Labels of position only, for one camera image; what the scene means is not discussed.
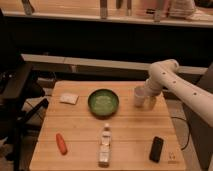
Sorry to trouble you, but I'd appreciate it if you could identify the white ceramic cup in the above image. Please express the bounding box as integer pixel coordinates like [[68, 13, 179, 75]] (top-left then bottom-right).
[[134, 86, 147, 107]]

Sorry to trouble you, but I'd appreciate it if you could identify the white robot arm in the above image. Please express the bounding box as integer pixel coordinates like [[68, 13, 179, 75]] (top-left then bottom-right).
[[144, 59, 213, 127]]

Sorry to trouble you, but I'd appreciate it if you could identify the green ceramic bowl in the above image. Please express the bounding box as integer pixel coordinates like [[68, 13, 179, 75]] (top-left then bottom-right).
[[88, 89, 119, 118]]

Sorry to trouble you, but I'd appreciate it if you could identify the black smartphone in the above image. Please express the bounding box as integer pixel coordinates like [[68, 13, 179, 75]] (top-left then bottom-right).
[[149, 137, 164, 163]]

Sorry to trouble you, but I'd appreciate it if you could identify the clear plastic water bottle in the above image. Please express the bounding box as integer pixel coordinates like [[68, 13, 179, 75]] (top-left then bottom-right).
[[98, 123, 111, 167]]

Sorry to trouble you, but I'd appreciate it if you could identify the orange carrot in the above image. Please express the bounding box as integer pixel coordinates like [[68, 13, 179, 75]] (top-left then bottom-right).
[[56, 133, 68, 155]]

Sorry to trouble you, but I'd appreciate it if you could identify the black chair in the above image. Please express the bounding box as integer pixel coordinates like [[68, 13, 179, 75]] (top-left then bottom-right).
[[0, 9, 49, 171]]

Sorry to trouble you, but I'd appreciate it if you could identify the black cable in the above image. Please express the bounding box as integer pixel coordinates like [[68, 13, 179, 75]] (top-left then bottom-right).
[[172, 115, 191, 151]]

